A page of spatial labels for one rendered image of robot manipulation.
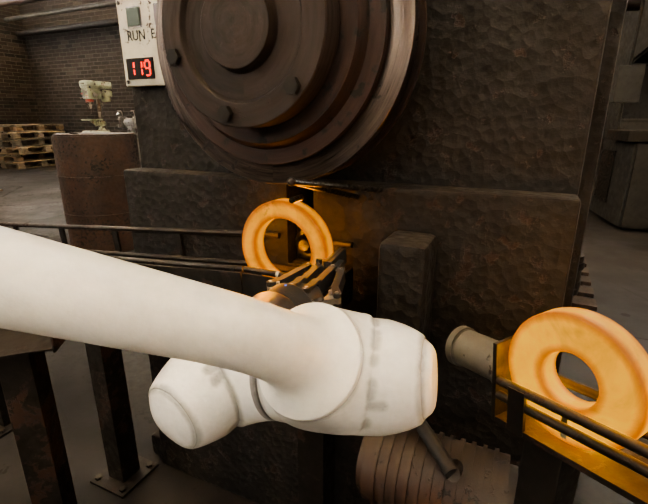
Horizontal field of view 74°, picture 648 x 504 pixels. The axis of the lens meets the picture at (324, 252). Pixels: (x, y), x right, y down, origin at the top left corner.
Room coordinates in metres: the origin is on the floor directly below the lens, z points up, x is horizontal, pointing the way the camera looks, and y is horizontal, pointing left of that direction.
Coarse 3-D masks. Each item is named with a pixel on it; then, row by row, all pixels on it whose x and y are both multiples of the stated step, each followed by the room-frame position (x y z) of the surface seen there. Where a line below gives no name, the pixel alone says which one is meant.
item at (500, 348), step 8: (512, 336) 0.50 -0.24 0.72; (496, 344) 0.48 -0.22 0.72; (504, 344) 0.49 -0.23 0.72; (496, 352) 0.48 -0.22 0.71; (504, 352) 0.49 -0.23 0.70; (496, 360) 0.48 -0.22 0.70; (504, 360) 0.48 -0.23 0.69; (496, 368) 0.48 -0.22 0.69; (504, 368) 0.48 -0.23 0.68; (496, 376) 0.48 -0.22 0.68; (504, 376) 0.48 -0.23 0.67; (496, 384) 0.48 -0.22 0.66; (496, 400) 0.47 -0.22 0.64; (496, 408) 0.47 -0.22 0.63; (504, 408) 0.48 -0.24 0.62
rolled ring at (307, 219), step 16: (256, 208) 0.80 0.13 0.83; (272, 208) 0.78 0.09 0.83; (288, 208) 0.77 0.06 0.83; (304, 208) 0.76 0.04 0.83; (256, 224) 0.80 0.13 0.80; (304, 224) 0.75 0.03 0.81; (320, 224) 0.75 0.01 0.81; (256, 240) 0.80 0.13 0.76; (320, 240) 0.74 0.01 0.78; (256, 256) 0.80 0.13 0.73; (320, 256) 0.74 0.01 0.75
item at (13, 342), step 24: (0, 336) 0.72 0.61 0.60; (24, 336) 0.72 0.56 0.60; (0, 360) 0.71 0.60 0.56; (24, 360) 0.72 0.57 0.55; (24, 384) 0.71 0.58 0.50; (48, 384) 0.76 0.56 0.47; (24, 408) 0.71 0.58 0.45; (48, 408) 0.74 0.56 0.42; (24, 432) 0.71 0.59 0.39; (48, 432) 0.72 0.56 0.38; (24, 456) 0.71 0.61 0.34; (48, 456) 0.72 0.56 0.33; (48, 480) 0.71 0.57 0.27; (72, 480) 0.77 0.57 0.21
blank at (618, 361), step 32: (544, 320) 0.45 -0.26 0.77; (576, 320) 0.42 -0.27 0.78; (608, 320) 0.42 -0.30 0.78; (512, 352) 0.48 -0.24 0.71; (544, 352) 0.45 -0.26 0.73; (576, 352) 0.42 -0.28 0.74; (608, 352) 0.39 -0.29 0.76; (640, 352) 0.38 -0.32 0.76; (544, 384) 0.44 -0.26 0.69; (608, 384) 0.39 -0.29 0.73; (640, 384) 0.36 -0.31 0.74; (608, 416) 0.38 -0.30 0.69; (640, 416) 0.36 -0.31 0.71
